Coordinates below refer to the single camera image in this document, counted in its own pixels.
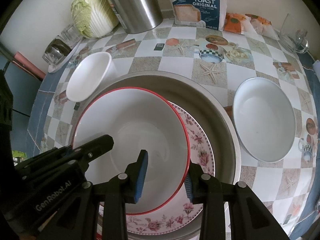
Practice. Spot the small white bowl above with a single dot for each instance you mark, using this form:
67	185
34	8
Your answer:
93	71

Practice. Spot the stainless steel thermos jug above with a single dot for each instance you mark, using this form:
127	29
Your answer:
137	16

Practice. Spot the clear glass mug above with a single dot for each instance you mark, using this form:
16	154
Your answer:
292	36

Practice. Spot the large white blue bowl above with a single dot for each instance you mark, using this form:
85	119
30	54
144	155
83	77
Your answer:
264	119

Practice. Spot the toast bread bag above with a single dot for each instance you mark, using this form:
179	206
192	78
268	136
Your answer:
200	13

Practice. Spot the glass tray with cups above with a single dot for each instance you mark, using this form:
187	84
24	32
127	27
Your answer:
62	48

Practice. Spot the orange snack packet left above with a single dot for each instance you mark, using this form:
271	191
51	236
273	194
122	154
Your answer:
236	23

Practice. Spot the strawberry pattern bowl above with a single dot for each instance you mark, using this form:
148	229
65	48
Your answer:
137	119

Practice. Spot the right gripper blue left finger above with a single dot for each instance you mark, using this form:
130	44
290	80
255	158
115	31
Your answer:
141	166

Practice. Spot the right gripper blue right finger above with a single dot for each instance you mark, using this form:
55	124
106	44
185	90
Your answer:
188	188

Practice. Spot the orange snack packet right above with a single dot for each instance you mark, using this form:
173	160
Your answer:
262	26

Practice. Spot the napa cabbage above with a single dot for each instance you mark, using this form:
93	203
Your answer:
93	18

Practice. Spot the orange snack packet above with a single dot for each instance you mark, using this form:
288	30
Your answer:
262	26
236	23

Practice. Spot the floral rimmed round plate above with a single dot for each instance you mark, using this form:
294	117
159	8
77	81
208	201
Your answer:
179	212

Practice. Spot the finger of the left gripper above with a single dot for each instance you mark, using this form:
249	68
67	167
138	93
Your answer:
94	149

